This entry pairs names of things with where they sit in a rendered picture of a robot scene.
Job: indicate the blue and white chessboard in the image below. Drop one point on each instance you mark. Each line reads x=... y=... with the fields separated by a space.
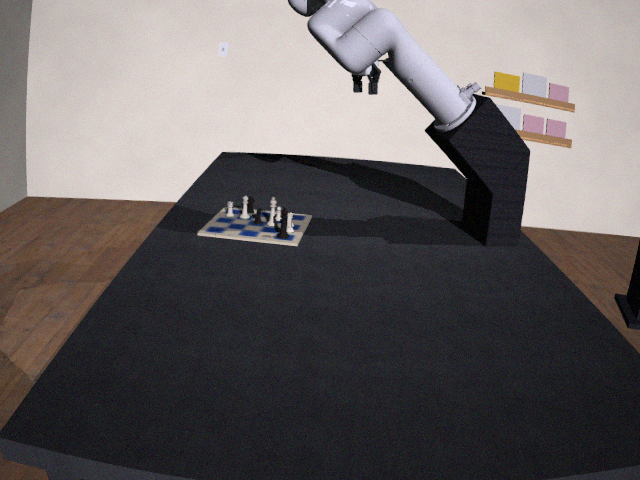
x=236 y=228

